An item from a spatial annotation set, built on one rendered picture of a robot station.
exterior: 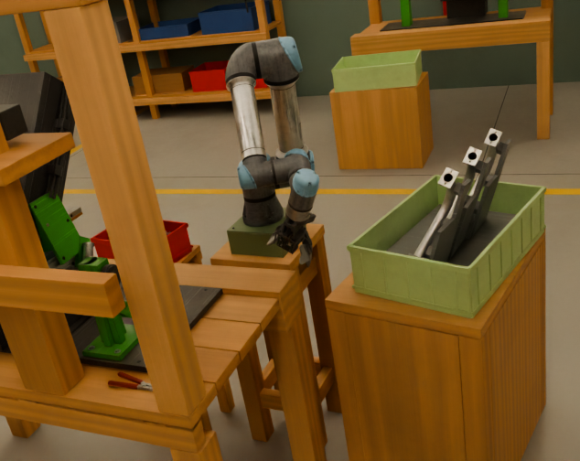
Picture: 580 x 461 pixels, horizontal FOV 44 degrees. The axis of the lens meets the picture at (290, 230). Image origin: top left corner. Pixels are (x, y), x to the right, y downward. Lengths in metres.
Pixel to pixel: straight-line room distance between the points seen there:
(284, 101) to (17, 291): 1.05
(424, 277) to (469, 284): 0.14
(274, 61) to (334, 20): 5.34
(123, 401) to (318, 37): 6.15
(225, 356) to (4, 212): 0.68
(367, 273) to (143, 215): 0.93
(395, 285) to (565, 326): 1.48
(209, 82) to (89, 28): 6.26
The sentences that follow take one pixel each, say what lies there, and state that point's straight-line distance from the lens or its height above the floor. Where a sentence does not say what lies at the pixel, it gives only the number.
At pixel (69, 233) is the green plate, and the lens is 2.33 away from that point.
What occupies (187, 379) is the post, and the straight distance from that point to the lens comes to 1.77.
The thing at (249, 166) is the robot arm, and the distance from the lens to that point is 2.13.
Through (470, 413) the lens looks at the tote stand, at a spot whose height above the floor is 0.47.
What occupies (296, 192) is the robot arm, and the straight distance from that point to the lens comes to 2.05.
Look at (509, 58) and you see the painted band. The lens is 7.36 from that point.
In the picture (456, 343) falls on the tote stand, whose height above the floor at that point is 0.72.
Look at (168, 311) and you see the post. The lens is 1.66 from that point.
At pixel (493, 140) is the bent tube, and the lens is 2.46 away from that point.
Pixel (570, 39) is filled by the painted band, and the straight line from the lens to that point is 7.30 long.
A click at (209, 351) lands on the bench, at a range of 2.01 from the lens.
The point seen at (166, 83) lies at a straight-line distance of 7.99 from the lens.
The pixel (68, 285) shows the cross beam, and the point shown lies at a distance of 1.69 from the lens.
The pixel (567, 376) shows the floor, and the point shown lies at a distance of 3.26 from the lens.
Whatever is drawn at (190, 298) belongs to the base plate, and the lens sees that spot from 2.25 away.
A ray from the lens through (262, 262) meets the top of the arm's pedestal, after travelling 2.49.
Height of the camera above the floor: 1.97
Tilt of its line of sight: 25 degrees down
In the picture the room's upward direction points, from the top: 10 degrees counter-clockwise
